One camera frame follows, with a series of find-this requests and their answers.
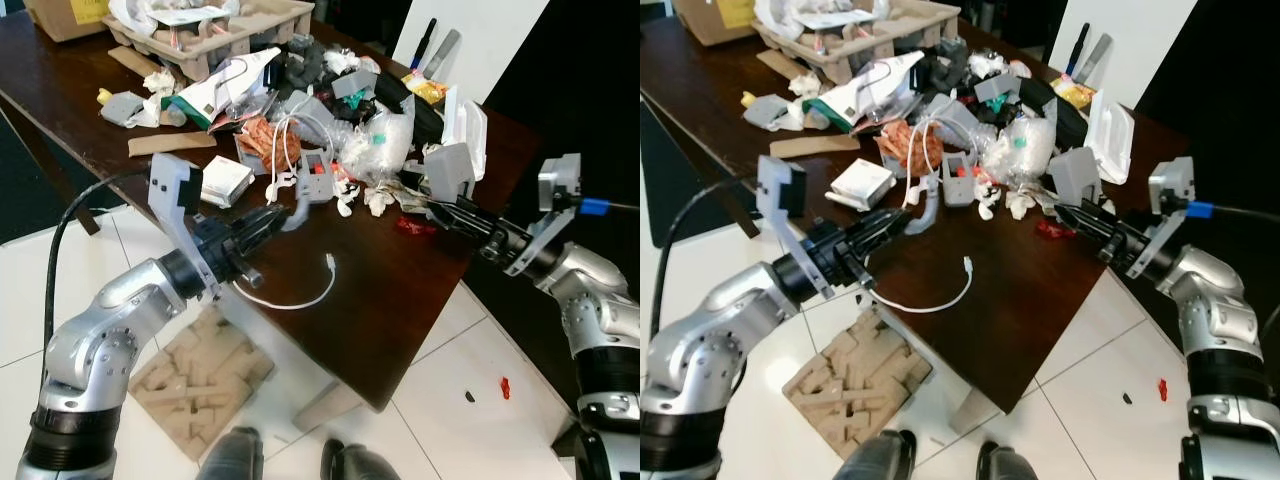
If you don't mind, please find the white and green pouch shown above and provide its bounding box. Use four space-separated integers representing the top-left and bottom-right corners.
163 47 283 131
805 50 926 134

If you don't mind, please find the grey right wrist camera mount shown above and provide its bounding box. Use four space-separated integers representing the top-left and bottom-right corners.
1125 157 1197 281
505 153 584 278

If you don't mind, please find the white board panel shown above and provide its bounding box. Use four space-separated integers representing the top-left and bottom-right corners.
1048 0 1201 109
393 0 551 106

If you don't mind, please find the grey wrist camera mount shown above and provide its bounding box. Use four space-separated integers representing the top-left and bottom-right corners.
1125 157 1197 281
757 155 853 301
505 153 584 278
147 152 236 301

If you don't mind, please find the clear plastic bag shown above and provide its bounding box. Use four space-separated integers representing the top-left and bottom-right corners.
338 105 416 189
985 112 1058 191

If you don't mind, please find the crumpled black plastic piece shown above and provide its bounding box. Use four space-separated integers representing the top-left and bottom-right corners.
275 35 331 96
915 40 976 101

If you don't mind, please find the dark grey right robot foot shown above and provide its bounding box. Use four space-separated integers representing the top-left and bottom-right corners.
320 438 401 480
975 440 1041 480

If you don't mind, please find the black floor mat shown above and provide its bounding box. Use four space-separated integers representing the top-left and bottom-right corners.
0 110 101 244
640 130 741 266

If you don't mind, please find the white charger cord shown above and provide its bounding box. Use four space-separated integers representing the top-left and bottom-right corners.
262 105 341 201
903 112 976 206

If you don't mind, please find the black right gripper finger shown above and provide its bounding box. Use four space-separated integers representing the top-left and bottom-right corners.
440 215 485 251
1070 220 1109 256
1060 205 1121 239
428 203 496 233

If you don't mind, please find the white USB cable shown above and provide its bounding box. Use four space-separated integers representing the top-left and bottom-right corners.
230 253 339 312
866 255 976 315

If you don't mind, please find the dark grey left robot foot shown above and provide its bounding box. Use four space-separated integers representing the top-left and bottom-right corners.
195 427 266 480
833 430 916 480

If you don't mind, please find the white clamshell box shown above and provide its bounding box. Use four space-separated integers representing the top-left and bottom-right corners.
440 85 489 183
1085 88 1138 186

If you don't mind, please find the small white box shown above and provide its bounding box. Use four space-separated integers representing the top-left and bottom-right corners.
828 158 898 213
200 155 256 209

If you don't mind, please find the dark grey robot foot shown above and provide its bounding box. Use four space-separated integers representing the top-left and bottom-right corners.
195 427 266 480
320 438 401 480
833 430 916 480
975 440 1041 480

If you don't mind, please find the beige moulded pulp packaging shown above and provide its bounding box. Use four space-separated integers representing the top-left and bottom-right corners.
128 305 276 463
782 310 933 459

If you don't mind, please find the yellow snack packet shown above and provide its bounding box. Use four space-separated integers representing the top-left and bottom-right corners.
1053 78 1096 111
403 72 448 106

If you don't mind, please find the grey plastic block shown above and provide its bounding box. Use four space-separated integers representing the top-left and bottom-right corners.
1048 147 1101 206
425 142 476 199

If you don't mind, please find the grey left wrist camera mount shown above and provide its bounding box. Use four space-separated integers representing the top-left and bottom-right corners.
147 152 236 301
757 155 853 301

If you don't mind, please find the black plastic bag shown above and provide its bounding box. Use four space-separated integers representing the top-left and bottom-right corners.
375 75 446 151
1020 78 1091 151

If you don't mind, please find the dark brown wooden table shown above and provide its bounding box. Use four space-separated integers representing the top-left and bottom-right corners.
0 0 531 433
640 0 1193 435

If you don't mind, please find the grey curved plastic handle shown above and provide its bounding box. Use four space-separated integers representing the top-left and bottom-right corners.
280 190 323 233
905 185 943 236

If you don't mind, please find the white plastic bag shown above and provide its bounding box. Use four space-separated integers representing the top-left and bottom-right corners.
108 0 241 31
755 0 891 36

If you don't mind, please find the brown cardboard box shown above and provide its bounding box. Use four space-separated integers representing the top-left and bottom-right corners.
675 0 756 48
25 0 111 43

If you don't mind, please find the beige pulp carton tray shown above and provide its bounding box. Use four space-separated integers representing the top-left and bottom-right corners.
103 0 316 83
752 0 963 86

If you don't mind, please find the orange net bag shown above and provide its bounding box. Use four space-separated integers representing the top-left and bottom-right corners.
235 113 303 176
875 118 946 179

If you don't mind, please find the grey box with red part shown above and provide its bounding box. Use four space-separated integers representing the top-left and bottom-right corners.
298 148 339 204
940 152 979 208

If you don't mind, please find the black marker pen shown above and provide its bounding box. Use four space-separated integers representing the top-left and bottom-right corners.
410 17 439 71
1065 22 1091 76

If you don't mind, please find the grey part with green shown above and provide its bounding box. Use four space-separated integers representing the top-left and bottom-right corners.
975 72 1021 106
333 70 379 101

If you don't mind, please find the brown cardboard strip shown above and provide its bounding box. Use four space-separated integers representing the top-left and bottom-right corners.
108 45 166 81
127 130 218 159
768 133 861 161
755 50 806 83

